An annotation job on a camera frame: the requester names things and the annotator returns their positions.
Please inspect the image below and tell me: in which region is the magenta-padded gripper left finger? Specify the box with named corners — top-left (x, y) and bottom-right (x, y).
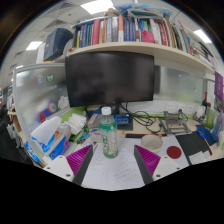
top-left (43, 144), bottom-right (95, 187)

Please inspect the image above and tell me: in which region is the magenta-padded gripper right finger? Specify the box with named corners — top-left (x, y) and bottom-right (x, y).
top-left (133, 144), bottom-right (183, 186)

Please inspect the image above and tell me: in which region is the white round cup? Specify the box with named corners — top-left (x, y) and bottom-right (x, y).
top-left (140, 134), bottom-right (164, 154)

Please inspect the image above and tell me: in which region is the flat round red coaster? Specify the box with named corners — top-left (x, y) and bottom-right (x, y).
top-left (166, 145), bottom-right (183, 160)

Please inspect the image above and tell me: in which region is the blue tissue box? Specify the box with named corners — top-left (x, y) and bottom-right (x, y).
top-left (30, 115), bottom-right (72, 161)

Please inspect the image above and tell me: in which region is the white paper sheet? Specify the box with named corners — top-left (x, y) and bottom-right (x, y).
top-left (81, 137), bottom-right (174, 192)

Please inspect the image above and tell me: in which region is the stack of white napkins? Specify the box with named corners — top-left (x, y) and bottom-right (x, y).
top-left (65, 112), bottom-right (88, 136)

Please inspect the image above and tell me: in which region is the clear green-label drink bottle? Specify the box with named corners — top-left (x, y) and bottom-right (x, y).
top-left (98, 106), bottom-right (119, 159)

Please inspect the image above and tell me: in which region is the grey metal laptop stand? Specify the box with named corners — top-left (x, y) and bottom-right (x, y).
top-left (158, 110), bottom-right (192, 135)

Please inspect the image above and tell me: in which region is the black mouse pad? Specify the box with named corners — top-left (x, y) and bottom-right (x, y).
top-left (174, 131), bottom-right (213, 166)

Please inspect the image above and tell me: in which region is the small blue box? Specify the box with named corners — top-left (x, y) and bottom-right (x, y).
top-left (113, 113), bottom-right (132, 127)

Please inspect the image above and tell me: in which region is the frosted desk partition panel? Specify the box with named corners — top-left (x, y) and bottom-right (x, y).
top-left (12, 63), bottom-right (72, 136)

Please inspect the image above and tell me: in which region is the black computer monitor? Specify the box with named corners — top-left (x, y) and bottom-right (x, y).
top-left (64, 50), bottom-right (156, 109)

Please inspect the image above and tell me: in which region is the dark blue storage box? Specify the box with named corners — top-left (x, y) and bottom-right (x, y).
top-left (43, 27), bottom-right (74, 62)

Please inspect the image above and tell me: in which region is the wooden shelf with books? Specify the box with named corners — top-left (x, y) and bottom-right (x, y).
top-left (65, 7), bottom-right (216, 75)

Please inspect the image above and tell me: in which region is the black cable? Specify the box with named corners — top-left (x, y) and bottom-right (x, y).
top-left (119, 103), bottom-right (163, 135)

